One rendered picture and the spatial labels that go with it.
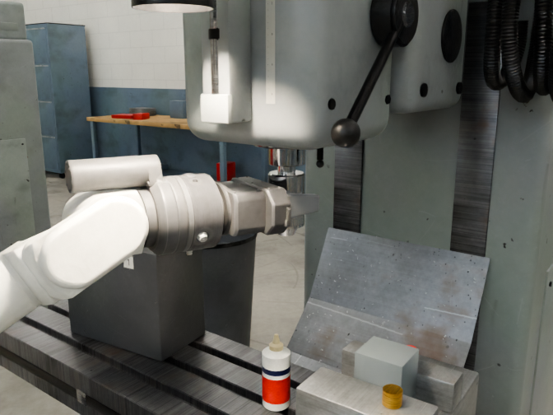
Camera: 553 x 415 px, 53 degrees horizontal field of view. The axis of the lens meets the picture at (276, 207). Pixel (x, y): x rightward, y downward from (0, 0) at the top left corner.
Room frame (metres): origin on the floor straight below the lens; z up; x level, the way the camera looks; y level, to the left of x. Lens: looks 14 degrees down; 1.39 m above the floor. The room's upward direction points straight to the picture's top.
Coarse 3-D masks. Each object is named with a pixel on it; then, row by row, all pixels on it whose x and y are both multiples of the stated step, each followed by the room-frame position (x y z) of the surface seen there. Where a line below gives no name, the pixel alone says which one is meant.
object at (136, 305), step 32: (160, 256) 0.83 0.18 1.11; (192, 256) 0.90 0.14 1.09; (96, 288) 0.90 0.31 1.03; (128, 288) 0.86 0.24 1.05; (160, 288) 0.83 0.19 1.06; (192, 288) 0.90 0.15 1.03; (96, 320) 0.90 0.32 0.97; (128, 320) 0.86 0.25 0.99; (160, 320) 0.83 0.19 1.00; (192, 320) 0.90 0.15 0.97; (160, 352) 0.83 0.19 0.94
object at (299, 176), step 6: (270, 174) 0.68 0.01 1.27; (276, 174) 0.68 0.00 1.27; (282, 174) 0.68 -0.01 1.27; (288, 174) 0.68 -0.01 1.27; (294, 174) 0.68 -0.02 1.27; (300, 174) 0.68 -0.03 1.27; (270, 180) 0.68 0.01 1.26; (276, 180) 0.67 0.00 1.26; (282, 180) 0.67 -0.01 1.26; (288, 180) 0.67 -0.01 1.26; (294, 180) 0.67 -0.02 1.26; (300, 180) 0.68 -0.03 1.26
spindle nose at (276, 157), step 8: (272, 152) 0.68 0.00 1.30; (280, 152) 0.67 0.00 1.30; (288, 152) 0.67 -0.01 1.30; (296, 152) 0.67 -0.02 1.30; (304, 152) 0.68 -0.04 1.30; (272, 160) 0.68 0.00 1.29; (280, 160) 0.67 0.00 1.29; (288, 160) 0.67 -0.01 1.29; (296, 160) 0.67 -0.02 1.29; (304, 160) 0.69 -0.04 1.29
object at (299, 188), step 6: (282, 186) 0.67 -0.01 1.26; (288, 186) 0.67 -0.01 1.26; (294, 186) 0.67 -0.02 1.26; (300, 186) 0.68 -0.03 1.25; (288, 192) 0.67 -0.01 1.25; (294, 192) 0.67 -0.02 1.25; (300, 192) 0.68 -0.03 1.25; (300, 216) 0.68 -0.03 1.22; (294, 222) 0.67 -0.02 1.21; (300, 222) 0.68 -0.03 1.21; (288, 228) 0.67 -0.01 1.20; (294, 228) 0.67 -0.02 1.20
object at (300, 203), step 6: (294, 198) 0.66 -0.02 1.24; (300, 198) 0.66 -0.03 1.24; (306, 198) 0.67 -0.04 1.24; (312, 198) 0.67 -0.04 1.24; (318, 198) 0.68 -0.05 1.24; (294, 204) 0.66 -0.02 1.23; (300, 204) 0.66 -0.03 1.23; (306, 204) 0.67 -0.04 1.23; (312, 204) 0.67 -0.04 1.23; (318, 204) 0.68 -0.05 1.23; (294, 210) 0.66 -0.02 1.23; (300, 210) 0.66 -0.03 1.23; (306, 210) 0.67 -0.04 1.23; (312, 210) 0.67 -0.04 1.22; (294, 216) 0.66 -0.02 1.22
